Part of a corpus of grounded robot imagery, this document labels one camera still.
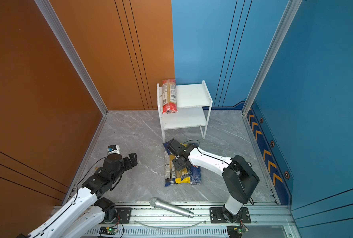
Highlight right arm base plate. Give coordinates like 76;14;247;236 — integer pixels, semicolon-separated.
209;207;251;224

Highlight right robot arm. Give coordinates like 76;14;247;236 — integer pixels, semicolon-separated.
164;139;260;223

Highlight white two-tier metal shelf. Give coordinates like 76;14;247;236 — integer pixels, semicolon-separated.
157;81;213;141

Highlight left green circuit board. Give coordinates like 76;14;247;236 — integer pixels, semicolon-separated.
99;227;119;237

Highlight blue yellow spaghetti bag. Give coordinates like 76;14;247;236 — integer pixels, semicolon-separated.
163;139;187;156

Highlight blue Barilla spaghetti box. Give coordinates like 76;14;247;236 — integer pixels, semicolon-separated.
187;165;202;185

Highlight red spaghetti bag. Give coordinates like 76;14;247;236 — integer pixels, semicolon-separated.
162;79;177;114

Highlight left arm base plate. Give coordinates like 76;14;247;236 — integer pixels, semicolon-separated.
102;207;132;224

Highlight aluminium front rail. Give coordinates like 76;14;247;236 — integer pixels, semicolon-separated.
81;202;301;238

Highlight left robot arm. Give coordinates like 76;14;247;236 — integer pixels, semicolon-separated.
18;153;138;238

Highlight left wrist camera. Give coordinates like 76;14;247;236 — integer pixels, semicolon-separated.
108;144;120;155

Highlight clear label spaghetti bag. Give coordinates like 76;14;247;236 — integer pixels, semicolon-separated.
164;149;176;187

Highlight right circuit board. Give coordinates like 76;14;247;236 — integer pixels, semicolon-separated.
227;226;244;238

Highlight silver microphone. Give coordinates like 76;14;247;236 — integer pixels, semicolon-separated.
150;197;195;218

